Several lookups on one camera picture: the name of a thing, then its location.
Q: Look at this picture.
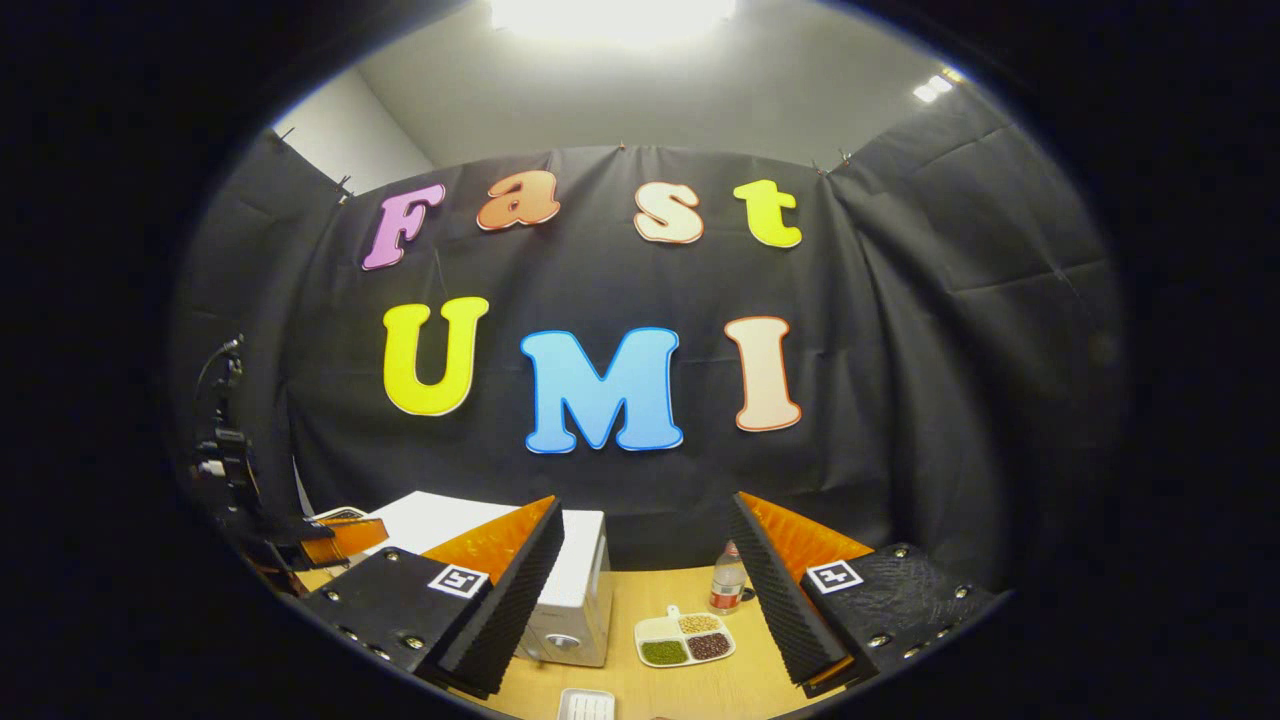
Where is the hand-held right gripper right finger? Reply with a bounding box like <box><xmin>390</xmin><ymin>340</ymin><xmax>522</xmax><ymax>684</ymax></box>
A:
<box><xmin>728</xmin><ymin>492</ymin><xmax>1001</xmax><ymax>698</ymax></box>

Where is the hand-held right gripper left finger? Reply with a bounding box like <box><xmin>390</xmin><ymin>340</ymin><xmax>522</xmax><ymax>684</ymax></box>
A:
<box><xmin>300</xmin><ymin>497</ymin><xmax>566</xmax><ymax>698</ymax></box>

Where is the white microwave oven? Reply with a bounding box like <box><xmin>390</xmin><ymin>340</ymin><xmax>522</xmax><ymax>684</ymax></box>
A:
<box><xmin>365</xmin><ymin>490</ymin><xmax>613</xmax><ymax>669</ymax></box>

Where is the clear plastic water bottle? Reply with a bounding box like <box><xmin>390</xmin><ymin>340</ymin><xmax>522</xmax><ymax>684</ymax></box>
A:
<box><xmin>709</xmin><ymin>541</ymin><xmax>749</xmax><ymax>615</ymax></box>

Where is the divided plate of beans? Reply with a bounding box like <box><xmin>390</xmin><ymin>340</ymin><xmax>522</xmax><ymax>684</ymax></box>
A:
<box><xmin>634</xmin><ymin>605</ymin><xmax>738</xmax><ymax>670</ymax></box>

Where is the black backdrop cloth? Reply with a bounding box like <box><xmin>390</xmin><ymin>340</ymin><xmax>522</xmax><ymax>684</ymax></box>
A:
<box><xmin>170</xmin><ymin>85</ymin><xmax>1131</xmax><ymax>591</ymax></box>

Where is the white rectangular tray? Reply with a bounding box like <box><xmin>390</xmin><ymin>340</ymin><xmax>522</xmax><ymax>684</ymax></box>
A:
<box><xmin>558</xmin><ymin>688</ymin><xmax>618</xmax><ymax>720</ymax></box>

